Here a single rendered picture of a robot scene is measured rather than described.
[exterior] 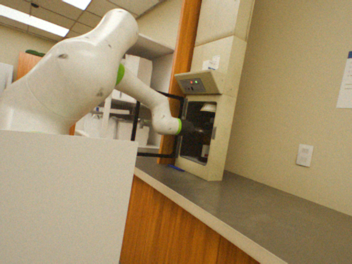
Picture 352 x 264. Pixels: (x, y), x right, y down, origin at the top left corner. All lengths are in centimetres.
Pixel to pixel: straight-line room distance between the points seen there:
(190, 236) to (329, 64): 110
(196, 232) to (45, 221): 60
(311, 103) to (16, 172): 132
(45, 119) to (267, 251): 60
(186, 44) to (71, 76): 115
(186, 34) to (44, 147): 129
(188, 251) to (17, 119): 71
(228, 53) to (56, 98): 94
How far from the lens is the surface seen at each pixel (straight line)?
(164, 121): 108
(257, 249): 69
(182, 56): 149
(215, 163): 121
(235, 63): 126
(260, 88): 159
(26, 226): 39
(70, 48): 47
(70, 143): 36
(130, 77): 99
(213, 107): 127
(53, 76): 47
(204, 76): 118
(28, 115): 52
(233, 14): 133
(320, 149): 136
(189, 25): 156
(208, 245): 85
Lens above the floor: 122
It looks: 3 degrees down
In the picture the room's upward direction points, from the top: 9 degrees clockwise
